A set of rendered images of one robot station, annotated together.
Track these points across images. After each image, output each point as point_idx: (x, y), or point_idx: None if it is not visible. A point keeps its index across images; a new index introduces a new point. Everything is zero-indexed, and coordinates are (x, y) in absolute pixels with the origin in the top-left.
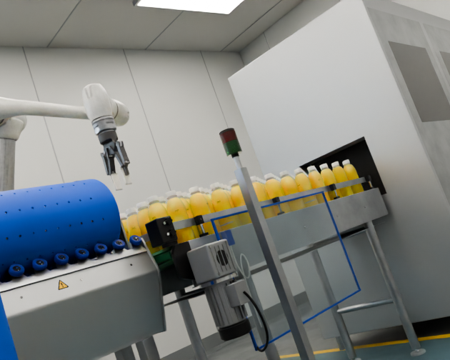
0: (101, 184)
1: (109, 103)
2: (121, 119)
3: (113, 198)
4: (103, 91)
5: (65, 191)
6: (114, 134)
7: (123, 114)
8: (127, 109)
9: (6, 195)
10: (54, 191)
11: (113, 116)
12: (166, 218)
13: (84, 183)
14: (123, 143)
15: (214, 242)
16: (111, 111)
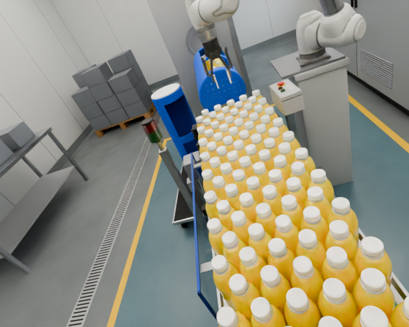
0: (200, 85)
1: (191, 18)
2: (213, 21)
3: (199, 98)
4: (185, 6)
5: (198, 80)
6: (203, 47)
7: (209, 19)
8: (211, 9)
9: (198, 69)
10: (198, 77)
11: (204, 23)
12: (191, 129)
13: (201, 78)
14: (201, 60)
15: (183, 159)
16: (195, 25)
